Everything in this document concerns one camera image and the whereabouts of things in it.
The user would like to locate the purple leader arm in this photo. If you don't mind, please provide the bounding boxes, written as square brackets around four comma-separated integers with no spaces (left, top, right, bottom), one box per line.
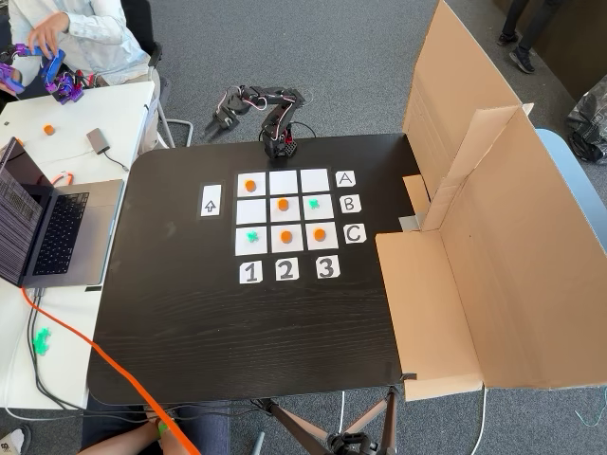
[0,42,89,104]

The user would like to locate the white nine-square grid sheet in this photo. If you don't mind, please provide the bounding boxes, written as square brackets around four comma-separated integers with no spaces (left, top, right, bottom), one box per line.
[235,168,340,257]

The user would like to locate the light blue round table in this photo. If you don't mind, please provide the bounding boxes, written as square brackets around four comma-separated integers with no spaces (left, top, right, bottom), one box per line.
[535,127,607,247]

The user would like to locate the person's hand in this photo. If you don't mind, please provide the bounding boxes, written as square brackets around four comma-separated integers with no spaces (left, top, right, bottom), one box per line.
[28,11,71,52]

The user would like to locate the white hanging paper sheet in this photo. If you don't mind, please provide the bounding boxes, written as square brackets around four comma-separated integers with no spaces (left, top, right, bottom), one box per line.
[141,92,165,149]

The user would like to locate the white arrow paper sheet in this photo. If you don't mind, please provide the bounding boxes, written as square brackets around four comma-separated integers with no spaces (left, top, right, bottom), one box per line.
[196,183,223,218]

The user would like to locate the grey usb hub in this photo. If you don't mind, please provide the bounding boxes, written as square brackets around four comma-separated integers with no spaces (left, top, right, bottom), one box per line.
[86,127,130,172]

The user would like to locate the black office chair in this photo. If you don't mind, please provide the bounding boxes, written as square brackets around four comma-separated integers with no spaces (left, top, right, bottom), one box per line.
[120,0,194,149]

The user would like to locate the person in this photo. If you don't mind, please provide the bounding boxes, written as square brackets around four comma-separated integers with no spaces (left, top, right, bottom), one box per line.
[496,0,557,75]
[0,401,233,455]
[7,0,151,89]

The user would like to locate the white table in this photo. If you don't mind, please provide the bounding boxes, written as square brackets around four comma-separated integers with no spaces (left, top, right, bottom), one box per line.
[0,80,162,411]

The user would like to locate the paper sheet number 1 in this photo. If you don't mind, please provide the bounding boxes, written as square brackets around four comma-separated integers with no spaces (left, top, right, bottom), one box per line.
[238,261,264,285]

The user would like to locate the paper sheet number 2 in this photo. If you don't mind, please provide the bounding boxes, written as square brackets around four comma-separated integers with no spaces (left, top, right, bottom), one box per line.
[274,258,301,282]

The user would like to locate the grey open laptop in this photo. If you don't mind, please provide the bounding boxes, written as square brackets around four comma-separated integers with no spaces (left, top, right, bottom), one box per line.
[0,136,125,289]

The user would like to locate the paper sheet letter C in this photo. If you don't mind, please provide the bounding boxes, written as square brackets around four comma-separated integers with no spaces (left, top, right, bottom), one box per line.
[342,223,367,246]

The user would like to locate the paper sheet number 3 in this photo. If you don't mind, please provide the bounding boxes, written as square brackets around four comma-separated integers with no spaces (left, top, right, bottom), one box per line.
[315,255,341,280]

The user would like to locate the grey tape strip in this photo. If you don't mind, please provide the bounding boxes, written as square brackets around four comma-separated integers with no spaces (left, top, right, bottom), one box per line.
[397,212,426,233]

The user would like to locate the brown cardboard screen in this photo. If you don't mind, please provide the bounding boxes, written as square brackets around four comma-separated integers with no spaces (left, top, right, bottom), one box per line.
[374,0,607,403]

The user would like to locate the dark wooden board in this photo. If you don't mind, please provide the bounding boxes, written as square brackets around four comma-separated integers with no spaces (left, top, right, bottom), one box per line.
[492,0,607,103]

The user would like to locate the black plastic bag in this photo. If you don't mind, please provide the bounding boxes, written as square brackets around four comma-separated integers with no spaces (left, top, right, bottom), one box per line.
[563,87,607,165]

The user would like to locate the black laptop cable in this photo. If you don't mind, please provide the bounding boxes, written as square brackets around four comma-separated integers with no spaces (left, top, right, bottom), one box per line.
[26,286,162,423]

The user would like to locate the thick orange cable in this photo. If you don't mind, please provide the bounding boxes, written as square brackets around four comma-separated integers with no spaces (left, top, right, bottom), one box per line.
[21,286,203,455]

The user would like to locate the camera tripod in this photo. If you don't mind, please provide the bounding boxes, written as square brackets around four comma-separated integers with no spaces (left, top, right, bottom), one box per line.
[250,386,404,455]

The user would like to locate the thin white cable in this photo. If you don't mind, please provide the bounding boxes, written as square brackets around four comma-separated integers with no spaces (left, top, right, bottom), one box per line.
[467,386,489,455]

